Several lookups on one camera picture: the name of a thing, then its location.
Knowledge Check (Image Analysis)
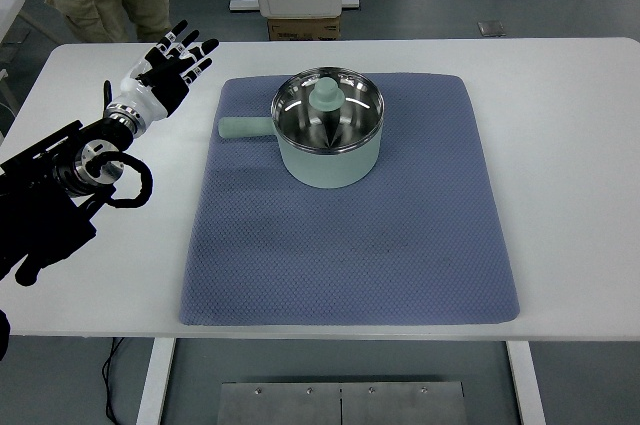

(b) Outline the cardboard box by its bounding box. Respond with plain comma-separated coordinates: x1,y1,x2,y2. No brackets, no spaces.
267,16,341,41

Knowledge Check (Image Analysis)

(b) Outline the white table frame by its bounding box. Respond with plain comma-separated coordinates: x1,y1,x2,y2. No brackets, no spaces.
136,338,547,424

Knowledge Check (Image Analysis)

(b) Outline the blue quilted mat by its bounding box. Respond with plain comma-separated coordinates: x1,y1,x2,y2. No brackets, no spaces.
180,73,520,326

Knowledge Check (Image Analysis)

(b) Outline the glass lid green knob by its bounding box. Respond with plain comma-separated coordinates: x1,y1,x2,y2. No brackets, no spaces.
271,67,384,154

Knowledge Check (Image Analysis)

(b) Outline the black floor cable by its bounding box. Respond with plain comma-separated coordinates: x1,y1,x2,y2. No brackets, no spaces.
101,337,126,425

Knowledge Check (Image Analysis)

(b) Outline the green pot with handle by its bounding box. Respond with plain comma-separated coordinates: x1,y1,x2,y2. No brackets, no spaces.
218,105,383,189

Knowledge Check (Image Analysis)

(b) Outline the metal floor plate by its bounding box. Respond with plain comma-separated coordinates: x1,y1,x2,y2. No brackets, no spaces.
218,382,468,424

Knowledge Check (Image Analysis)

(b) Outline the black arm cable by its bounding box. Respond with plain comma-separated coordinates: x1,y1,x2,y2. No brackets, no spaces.
87,152,155,210

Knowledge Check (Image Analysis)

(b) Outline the grey floor outlet plate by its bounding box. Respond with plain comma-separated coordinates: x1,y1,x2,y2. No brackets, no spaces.
477,20,506,37

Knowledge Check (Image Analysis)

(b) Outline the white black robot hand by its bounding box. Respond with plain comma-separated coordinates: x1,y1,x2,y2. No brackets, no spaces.
103,20,219,138

